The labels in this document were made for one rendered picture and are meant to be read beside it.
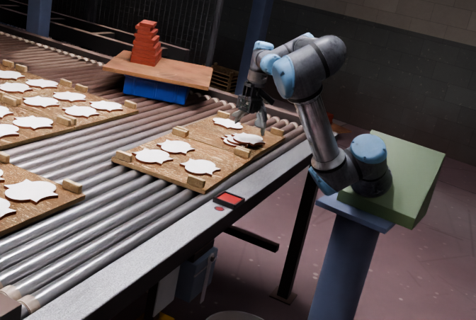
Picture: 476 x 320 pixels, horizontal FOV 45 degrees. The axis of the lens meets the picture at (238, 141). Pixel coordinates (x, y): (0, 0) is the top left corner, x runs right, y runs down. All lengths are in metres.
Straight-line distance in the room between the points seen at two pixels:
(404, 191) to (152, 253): 1.02
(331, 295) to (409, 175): 0.54
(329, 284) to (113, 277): 1.10
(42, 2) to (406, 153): 2.43
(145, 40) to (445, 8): 4.42
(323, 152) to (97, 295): 0.90
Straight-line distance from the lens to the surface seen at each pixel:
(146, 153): 1.96
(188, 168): 1.90
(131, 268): 1.36
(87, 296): 1.25
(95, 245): 1.43
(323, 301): 2.27
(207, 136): 2.29
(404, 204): 2.08
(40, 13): 3.75
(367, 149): 1.92
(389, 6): 6.89
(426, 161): 2.17
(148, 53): 2.90
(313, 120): 1.76
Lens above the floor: 1.63
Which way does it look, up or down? 17 degrees down
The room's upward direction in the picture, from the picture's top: 12 degrees clockwise
